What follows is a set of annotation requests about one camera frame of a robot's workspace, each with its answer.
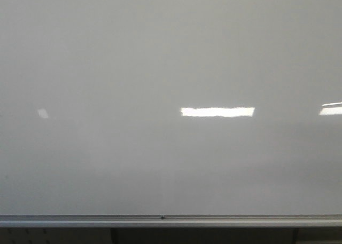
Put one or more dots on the aluminium whiteboard bottom frame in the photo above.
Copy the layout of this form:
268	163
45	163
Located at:
130	221

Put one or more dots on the white whiteboard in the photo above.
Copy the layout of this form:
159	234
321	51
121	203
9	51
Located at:
148	107

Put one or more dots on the grey perforated panel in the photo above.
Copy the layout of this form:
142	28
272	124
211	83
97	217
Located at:
55	235

